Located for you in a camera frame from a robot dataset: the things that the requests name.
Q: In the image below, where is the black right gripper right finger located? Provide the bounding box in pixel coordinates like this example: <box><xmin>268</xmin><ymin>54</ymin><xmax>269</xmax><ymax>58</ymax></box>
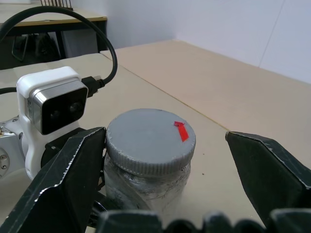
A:
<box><xmin>225</xmin><ymin>131</ymin><xmax>311</xmax><ymax>225</ymax></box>

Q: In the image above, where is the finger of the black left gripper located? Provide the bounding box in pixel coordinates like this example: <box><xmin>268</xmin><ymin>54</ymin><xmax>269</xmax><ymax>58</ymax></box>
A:
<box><xmin>93</xmin><ymin>167</ymin><xmax>115</xmax><ymax>215</ymax></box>

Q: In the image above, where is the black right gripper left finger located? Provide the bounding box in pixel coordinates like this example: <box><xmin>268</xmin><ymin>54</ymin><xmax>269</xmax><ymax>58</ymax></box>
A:
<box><xmin>0</xmin><ymin>126</ymin><xmax>107</xmax><ymax>233</ymax></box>

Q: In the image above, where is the clear jar with grey lid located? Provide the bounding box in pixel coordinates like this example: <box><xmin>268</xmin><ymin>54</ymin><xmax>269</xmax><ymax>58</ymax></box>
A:
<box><xmin>102</xmin><ymin>152</ymin><xmax>191</xmax><ymax>219</ymax></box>

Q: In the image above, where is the grey jar lid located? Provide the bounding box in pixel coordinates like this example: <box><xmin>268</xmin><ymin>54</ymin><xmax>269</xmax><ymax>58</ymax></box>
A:
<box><xmin>104</xmin><ymin>108</ymin><xmax>197</xmax><ymax>175</ymax></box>

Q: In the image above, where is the tan topped black framed table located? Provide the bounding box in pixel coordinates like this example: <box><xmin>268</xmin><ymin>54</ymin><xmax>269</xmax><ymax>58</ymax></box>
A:
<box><xmin>0</xmin><ymin>3</ymin><xmax>107</xmax><ymax>71</ymax></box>

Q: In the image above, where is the dark slotted rack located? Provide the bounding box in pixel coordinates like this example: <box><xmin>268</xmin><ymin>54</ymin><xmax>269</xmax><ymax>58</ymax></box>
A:
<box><xmin>40</xmin><ymin>0</ymin><xmax>73</xmax><ymax>11</ymax></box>

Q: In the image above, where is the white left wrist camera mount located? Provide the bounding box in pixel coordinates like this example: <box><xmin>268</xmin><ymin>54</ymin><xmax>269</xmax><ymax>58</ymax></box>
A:
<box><xmin>16</xmin><ymin>67</ymin><xmax>88</xmax><ymax>182</ymax></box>

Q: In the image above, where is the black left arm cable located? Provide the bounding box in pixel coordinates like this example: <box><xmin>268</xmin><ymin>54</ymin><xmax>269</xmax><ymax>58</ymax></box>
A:
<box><xmin>0</xmin><ymin>6</ymin><xmax>119</xmax><ymax>99</ymax></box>

